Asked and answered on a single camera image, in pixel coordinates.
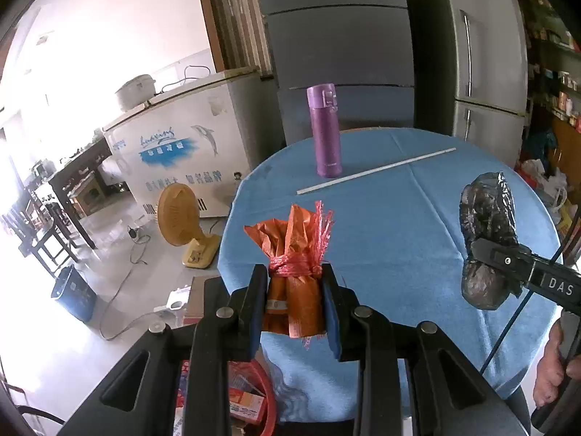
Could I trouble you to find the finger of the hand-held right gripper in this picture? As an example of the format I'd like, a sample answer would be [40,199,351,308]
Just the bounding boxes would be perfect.
[470,238,534,289]

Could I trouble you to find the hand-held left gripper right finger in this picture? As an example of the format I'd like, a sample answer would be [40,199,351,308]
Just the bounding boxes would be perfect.
[320,263,532,436]

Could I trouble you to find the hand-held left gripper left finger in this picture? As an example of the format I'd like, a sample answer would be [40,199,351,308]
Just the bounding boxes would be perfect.
[59,264,269,436]

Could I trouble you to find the black plastic bag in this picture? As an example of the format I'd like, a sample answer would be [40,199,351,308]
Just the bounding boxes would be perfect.
[459,171,518,312]

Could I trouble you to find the orange plastic bag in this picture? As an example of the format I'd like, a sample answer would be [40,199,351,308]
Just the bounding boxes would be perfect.
[244,200,334,350]

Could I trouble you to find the red plastic basket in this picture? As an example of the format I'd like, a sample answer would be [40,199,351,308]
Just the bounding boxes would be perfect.
[175,356,279,436]

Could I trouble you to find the small orange white box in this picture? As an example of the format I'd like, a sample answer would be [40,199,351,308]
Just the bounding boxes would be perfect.
[227,388,266,421]

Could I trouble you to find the person's right hand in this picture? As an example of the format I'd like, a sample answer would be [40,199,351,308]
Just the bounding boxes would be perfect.
[533,318,568,407]

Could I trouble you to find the cardboard box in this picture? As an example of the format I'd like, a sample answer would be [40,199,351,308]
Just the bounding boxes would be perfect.
[184,276,207,321]

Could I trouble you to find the white power strip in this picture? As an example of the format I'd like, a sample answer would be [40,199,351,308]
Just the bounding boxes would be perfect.
[154,285,194,314]

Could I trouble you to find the white plastic bags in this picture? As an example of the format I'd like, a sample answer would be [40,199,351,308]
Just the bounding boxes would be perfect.
[520,159,570,223]

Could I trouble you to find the blue tablecloth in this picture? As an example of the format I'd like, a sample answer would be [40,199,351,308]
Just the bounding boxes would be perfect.
[218,127,564,423]

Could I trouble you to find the yellow electric fan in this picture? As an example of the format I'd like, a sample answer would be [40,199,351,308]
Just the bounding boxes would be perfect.
[157,183,222,270]

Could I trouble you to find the long white stick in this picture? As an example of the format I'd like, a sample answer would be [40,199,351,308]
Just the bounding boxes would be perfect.
[296,147,457,196]

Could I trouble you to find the blue bin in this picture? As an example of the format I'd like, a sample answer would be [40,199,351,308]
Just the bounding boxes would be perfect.
[51,264,97,323]

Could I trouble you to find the purple thermos bottle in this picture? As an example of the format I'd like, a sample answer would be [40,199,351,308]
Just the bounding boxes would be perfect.
[306,84,342,179]

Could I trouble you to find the white chest freezer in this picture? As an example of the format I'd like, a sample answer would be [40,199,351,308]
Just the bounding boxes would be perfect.
[102,67,268,219]

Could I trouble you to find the silver refrigerator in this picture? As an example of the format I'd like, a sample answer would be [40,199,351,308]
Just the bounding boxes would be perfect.
[438,0,529,169]

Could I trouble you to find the small wooden cabinet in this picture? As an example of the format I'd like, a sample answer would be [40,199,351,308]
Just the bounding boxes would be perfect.
[73,177,107,214]

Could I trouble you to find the shelf with goods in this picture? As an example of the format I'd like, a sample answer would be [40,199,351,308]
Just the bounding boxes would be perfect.
[513,0,581,146]

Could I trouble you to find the dark wooden chair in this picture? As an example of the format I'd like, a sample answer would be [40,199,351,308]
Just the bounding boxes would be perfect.
[0,186,76,278]

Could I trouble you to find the dark wooden table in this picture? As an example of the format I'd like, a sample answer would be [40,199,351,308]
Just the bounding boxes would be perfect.
[48,136,114,250]

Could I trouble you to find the white rice cooker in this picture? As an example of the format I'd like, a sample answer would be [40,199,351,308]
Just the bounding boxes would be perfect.
[113,74,157,112]

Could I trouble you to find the grey refrigerator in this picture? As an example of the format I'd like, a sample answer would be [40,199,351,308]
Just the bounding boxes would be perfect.
[252,0,416,148]

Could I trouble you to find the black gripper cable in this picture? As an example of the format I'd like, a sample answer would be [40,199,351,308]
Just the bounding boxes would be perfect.
[482,213,581,373]

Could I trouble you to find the grey floor cable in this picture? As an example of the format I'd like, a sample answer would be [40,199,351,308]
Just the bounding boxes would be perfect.
[100,231,159,341]

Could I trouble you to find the wooden door frame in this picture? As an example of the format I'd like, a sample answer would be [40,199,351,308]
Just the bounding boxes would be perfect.
[195,0,273,78]

